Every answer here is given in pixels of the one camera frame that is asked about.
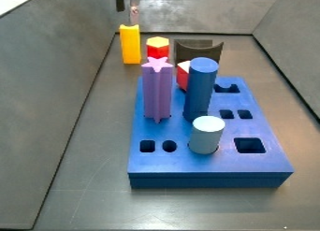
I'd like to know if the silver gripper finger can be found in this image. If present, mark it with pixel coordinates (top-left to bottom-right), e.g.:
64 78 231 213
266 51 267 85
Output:
128 0 140 25
115 0 124 12

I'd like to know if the yellow arch block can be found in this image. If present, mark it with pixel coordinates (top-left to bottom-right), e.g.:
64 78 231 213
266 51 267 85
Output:
119 24 140 65

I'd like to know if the black curved fixture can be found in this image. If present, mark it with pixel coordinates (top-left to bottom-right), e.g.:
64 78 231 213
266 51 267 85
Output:
174 39 223 64

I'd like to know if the blue peg board base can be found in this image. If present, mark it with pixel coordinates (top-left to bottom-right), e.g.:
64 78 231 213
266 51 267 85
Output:
127 77 293 188

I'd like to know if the tall red hexagonal peg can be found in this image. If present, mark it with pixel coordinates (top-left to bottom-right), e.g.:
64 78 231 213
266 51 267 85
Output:
146 36 170 58

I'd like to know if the purple star peg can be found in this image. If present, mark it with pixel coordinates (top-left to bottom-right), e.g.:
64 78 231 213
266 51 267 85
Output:
140 57 174 123

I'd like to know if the short red peg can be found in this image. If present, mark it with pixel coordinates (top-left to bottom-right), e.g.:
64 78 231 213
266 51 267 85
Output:
176 61 190 90

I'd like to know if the tall blue cylinder peg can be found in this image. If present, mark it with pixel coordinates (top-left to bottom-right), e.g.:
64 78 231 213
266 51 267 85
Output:
182 57 218 122

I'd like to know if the light blue cylinder peg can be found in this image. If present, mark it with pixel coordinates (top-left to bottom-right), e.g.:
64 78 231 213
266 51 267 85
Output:
188 116 225 154

